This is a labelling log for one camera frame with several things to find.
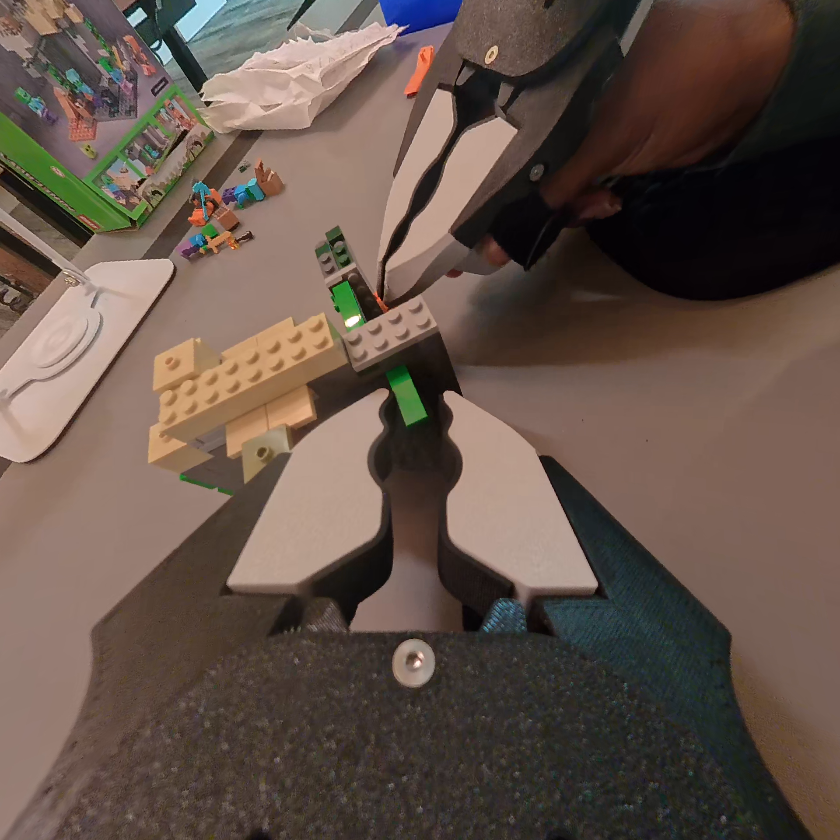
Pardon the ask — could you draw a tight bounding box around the green lego set box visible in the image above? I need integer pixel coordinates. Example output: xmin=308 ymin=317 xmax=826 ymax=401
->
xmin=0 ymin=0 xmax=216 ymax=232

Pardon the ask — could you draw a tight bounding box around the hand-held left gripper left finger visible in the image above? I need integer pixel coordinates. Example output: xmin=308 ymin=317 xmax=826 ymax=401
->
xmin=226 ymin=388 xmax=395 ymax=621

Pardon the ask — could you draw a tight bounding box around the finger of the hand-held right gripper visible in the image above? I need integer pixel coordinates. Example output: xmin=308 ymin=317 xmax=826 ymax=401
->
xmin=382 ymin=118 xmax=521 ymax=299
xmin=376 ymin=84 xmax=462 ymax=291

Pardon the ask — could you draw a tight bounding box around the white book stand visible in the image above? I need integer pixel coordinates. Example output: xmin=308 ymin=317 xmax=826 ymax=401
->
xmin=0 ymin=210 xmax=177 ymax=463

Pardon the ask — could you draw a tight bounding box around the white crumpled paper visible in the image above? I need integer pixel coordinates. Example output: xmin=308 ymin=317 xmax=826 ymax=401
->
xmin=200 ymin=23 xmax=408 ymax=132

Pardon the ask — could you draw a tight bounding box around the grey desk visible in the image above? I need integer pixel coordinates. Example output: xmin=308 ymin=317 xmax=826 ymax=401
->
xmin=0 ymin=26 xmax=840 ymax=788

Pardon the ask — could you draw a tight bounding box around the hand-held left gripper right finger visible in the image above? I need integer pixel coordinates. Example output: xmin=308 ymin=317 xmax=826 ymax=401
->
xmin=438 ymin=390 xmax=599 ymax=624

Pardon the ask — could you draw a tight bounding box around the person's right hand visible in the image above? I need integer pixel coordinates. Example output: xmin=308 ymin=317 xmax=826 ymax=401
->
xmin=479 ymin=0 xmax=799 ymax=270

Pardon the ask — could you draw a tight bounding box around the grey tan lego building model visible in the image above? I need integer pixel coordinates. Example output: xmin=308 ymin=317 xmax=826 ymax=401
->
xmin=147 ymin=226 xmax=460 ymax=496

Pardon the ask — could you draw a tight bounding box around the blue plastic bin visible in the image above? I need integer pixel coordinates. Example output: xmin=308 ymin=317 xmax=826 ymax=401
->
xmin=381 ymin=0 xmax=460 ymax=28

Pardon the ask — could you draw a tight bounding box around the green purple lego figure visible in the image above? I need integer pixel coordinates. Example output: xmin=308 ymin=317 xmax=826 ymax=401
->
xmin=177 ymin=223 xmax=227 ymax=260

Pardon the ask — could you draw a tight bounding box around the orange lego brick separator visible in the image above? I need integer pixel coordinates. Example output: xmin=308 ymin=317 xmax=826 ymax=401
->
xmin=405 ymin=46 xmax=435 ymax=98

